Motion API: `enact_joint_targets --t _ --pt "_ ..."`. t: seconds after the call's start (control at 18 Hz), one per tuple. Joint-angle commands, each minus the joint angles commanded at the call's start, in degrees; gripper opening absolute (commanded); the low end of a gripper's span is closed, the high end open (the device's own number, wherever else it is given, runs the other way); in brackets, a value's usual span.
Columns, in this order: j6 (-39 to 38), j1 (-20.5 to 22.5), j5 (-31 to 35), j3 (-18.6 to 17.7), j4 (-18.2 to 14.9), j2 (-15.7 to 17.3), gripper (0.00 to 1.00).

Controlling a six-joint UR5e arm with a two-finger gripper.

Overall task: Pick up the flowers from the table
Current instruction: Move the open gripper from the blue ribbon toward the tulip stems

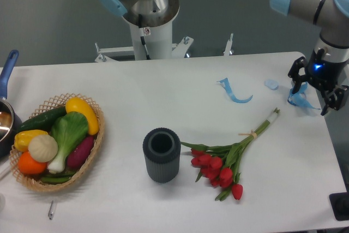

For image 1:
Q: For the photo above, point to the blue ribbon bundle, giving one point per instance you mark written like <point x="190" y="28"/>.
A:
<point x="299" y="99"/>

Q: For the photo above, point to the yellow squash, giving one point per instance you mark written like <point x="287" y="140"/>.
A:
<point x="76" y="104"/>

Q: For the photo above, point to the green bok choy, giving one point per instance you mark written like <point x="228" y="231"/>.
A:
<point x="68" y="131"/>

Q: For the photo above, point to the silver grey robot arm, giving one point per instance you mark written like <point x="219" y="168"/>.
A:
<point x="330" y="54"/>

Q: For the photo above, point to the purple sweet potato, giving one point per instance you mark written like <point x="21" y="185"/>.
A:
<point x="80" y="154"/>

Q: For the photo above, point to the black box at edge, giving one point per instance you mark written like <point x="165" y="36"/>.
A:
<point x="339" y="204"/>

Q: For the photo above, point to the green cucumber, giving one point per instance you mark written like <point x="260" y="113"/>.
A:
<point x="43" y="121"/>

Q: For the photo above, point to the red tulip bouquet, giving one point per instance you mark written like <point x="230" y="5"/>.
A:
<point x="221" y="164"/>

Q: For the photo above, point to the dark grey ribbed vase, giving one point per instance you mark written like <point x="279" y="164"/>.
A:
<point x="161" y="149"/>

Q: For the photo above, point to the blue handled saucepan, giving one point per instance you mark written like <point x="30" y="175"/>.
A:
<point x="10" y="121"/>

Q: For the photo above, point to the small translucent blue cap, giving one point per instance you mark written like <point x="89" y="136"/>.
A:
<point x="271" y="84"/>

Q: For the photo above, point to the orange fruit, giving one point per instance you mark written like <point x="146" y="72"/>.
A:
<point x="29" y="166"/>

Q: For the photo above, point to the light blue ribbon strip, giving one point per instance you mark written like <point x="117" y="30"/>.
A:
<point x="226" y="86"/>

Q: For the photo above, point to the yellow bell pepper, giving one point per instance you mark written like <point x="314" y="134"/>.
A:
<point x="22" y="139"/>

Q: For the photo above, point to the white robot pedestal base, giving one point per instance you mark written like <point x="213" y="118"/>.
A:
<point x="150" y="23"/>

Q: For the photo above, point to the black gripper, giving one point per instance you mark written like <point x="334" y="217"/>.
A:
<point x="322" y="75"/>

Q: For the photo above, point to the green bean pods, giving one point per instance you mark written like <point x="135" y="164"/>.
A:
<point x="57" y="178"/>

